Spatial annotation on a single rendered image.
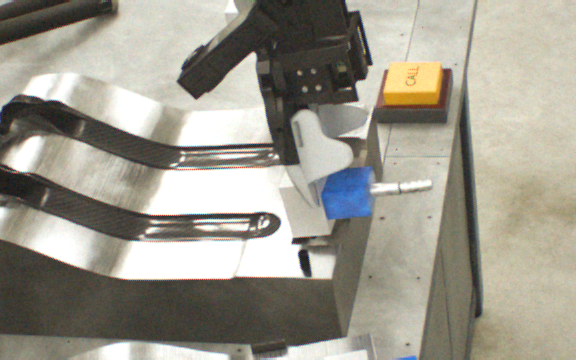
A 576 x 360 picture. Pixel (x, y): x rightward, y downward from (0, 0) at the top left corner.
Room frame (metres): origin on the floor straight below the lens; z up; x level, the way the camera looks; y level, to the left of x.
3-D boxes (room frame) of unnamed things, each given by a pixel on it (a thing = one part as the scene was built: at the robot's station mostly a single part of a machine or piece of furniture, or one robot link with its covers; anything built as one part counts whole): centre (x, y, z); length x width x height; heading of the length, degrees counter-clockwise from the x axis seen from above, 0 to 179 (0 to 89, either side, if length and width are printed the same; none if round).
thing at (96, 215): (0.98, 0.16, 0.92); 0.35 x 0.16 x 0.09; 72
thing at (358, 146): (0.97, -0.06, 0.87); 0.05 x 0.05 x 0.04; 72
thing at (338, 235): (0.86, -0.02, 0.87); 0.05 x 0.05 x 0.04; 72
